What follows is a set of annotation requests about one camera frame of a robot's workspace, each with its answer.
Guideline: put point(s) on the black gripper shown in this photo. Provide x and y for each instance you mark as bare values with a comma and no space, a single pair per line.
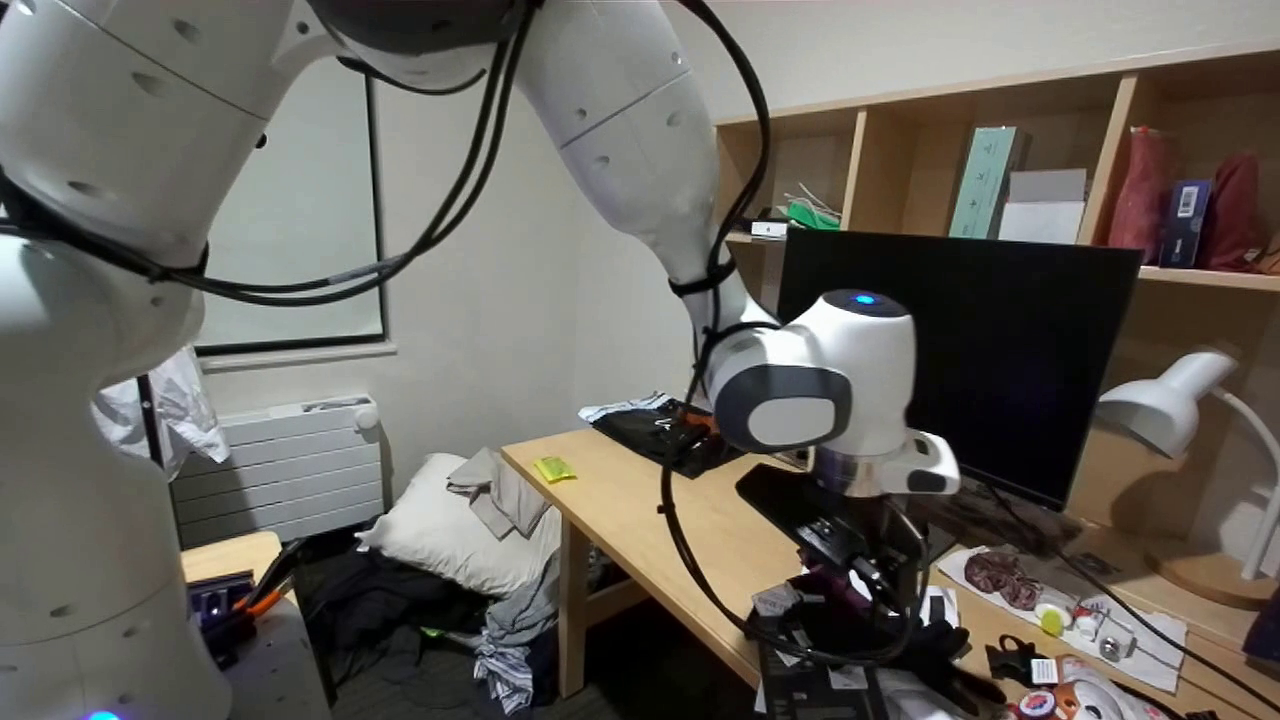
866,540

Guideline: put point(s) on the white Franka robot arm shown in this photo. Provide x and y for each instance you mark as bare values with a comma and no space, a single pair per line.
123,403

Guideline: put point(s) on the light wooden desk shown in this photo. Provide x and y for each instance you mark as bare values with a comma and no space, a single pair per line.
643,520

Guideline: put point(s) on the white desk lamp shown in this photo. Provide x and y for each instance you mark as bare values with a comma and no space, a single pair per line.
1175,405

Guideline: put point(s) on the white paper sheets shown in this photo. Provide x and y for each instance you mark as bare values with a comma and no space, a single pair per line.
780,605

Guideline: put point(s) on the sticker sheet with red circle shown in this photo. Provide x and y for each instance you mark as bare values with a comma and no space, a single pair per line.
1015,581

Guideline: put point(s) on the small black clip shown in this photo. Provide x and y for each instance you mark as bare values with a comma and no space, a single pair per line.
1019,663

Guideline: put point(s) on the small yellow round object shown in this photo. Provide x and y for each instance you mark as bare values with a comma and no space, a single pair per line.
1054,623

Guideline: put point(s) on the black computer monitor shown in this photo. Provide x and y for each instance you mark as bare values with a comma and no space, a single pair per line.
1027,362

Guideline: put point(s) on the black plastic bag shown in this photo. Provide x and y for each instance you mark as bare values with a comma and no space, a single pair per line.
645,438

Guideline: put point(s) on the yellow sticky note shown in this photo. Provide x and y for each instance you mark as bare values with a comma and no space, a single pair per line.
554,470

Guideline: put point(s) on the crumpled clothes pile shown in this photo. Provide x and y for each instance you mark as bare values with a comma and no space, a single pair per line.
514,642

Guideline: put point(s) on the grey cloth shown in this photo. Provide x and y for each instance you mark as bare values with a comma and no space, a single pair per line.
503,494

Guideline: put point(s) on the green plastic object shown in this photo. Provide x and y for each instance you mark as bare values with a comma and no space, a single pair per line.
811,215

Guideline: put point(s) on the white flat box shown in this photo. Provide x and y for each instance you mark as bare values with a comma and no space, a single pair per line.
1047,205

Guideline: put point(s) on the teal flat box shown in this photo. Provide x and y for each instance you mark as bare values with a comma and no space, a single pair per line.
985,186

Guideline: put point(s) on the wooden shelf unit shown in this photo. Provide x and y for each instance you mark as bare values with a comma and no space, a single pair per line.
905,161

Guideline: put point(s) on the white pillow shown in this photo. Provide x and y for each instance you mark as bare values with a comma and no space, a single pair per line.
433,533

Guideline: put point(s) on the dark blue small box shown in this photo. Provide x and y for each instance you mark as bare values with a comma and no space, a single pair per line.
1185,226

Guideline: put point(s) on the red pouch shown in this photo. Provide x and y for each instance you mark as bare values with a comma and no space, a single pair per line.
1142,192

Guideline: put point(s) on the dark clothes heap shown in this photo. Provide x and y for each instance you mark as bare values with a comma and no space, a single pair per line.
374,600

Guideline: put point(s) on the dark red bag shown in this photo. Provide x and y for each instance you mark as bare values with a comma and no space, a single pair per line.
1236,222

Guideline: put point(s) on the small wooden side table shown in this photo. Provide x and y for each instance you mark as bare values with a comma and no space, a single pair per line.
227,557

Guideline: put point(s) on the black framed whiteboard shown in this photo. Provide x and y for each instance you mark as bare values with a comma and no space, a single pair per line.
304,226

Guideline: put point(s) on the white hanging cloth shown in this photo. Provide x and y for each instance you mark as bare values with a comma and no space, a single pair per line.
182,414

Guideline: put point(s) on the white wall radiator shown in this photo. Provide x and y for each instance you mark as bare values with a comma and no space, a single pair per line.
287,467

